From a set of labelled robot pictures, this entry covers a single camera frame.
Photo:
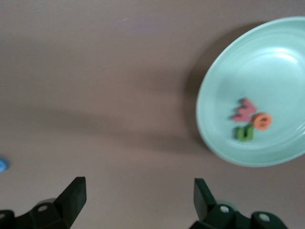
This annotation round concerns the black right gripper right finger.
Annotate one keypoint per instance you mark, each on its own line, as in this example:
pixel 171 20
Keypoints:
pixel 205 207

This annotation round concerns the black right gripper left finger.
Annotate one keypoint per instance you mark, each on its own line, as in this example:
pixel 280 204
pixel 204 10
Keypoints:
pixel 69 205

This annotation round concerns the green foam letter n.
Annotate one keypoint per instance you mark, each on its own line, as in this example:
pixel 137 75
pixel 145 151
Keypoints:
pixel 238 134

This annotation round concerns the orange foam letter e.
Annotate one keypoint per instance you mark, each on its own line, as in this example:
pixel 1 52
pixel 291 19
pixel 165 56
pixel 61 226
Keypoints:
pixel 256 121

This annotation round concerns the pink foam letter w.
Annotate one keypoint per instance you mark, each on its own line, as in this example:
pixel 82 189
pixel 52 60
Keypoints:
pixel 245 112

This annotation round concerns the blue foam letter o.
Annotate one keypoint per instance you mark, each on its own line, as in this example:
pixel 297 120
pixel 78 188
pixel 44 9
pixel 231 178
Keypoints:
pixel 3 164

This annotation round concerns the green plate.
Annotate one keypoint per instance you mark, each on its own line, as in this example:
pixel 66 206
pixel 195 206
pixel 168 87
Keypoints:
pixel 262 71

